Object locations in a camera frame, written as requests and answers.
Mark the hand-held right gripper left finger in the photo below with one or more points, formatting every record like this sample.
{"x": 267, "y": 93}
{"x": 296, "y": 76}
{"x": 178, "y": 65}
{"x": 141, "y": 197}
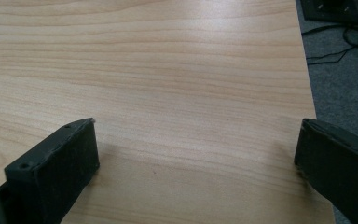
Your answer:
{"x": 56, "y": 165}

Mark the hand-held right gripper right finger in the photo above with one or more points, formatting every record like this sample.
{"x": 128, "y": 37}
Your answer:
{"x": 338, "y": 168}

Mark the black device base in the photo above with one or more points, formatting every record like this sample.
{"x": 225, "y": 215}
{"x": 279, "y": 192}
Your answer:
{"x": 332, "y": 9}

